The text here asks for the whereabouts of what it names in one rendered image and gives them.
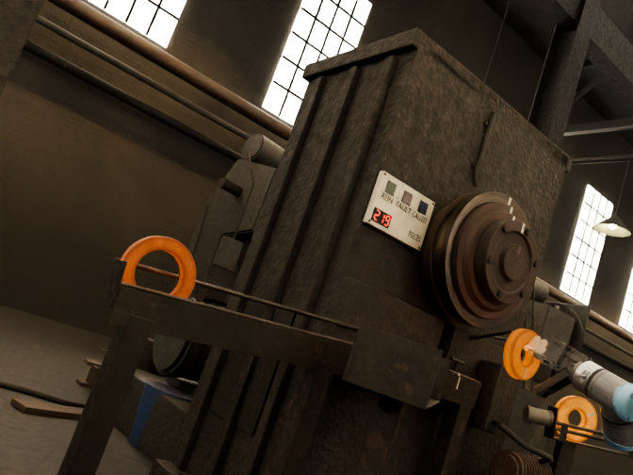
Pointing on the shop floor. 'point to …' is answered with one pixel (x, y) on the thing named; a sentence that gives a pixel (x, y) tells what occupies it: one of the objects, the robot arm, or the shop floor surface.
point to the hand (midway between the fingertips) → (525, 348)
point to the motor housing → (517, 465)
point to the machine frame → (365, 256)
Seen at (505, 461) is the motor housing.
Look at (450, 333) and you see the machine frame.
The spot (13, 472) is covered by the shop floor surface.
